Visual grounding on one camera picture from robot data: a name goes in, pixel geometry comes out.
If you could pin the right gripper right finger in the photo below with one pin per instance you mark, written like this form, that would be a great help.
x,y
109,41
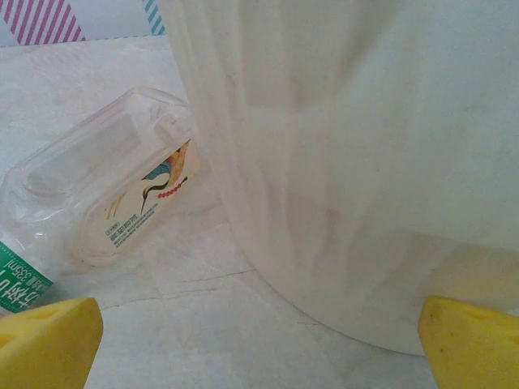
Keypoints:
x,y
474,352

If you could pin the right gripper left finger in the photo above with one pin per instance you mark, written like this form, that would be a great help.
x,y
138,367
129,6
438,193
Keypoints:
x,y
44,348

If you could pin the white plastic waste bin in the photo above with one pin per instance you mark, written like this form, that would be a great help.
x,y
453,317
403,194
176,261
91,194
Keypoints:
x,y
365,162

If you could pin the clear bottle cream green label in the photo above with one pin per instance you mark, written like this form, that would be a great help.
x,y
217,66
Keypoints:
x,y
121,170

